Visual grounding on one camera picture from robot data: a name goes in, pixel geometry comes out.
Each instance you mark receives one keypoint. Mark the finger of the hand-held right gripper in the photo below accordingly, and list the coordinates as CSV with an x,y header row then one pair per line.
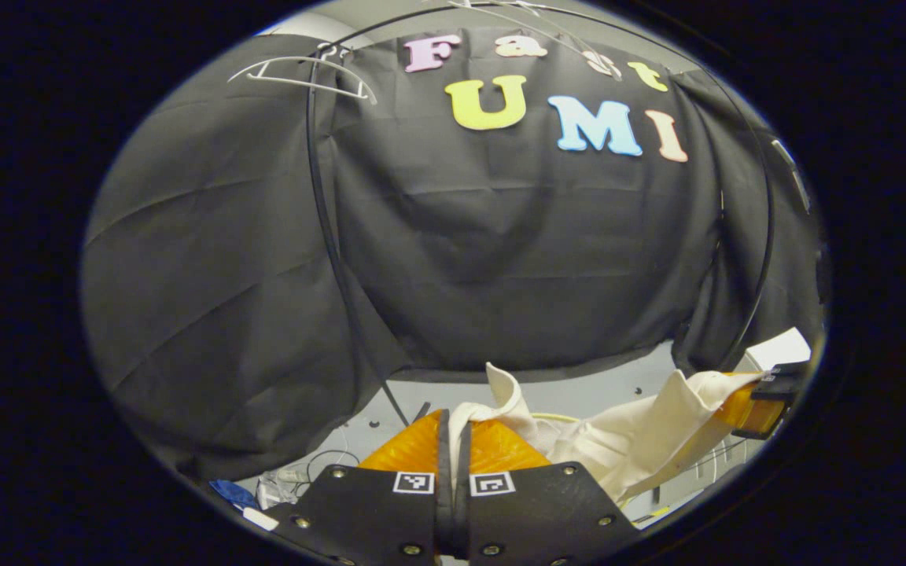
x,y
756,413

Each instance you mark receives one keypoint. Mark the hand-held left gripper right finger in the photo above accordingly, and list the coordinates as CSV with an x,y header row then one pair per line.
x,y
547,511

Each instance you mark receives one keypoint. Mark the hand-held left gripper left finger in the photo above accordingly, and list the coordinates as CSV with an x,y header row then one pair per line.
x,y
366,511

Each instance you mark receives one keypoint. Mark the cream long-sleeved shirt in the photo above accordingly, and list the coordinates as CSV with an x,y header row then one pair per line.
x,y
642,440

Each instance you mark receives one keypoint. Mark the white plastic hanger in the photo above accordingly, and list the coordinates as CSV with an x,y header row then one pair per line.
x,y
307,59
579,54

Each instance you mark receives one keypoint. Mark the black clothes rack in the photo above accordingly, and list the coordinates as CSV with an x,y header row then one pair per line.
x,y
314,157

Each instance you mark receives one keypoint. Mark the crumpled white plastic wrap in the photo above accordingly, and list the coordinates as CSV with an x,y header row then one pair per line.
x,y
274,491

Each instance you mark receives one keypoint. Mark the small white block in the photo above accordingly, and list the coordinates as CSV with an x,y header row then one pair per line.
x,y
260,519

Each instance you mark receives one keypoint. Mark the blue cloth scrap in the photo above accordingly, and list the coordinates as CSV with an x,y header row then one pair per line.
x,y
234,494

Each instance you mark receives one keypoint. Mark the black backdrop cloth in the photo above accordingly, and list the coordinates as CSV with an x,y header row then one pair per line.
x,y
500,251

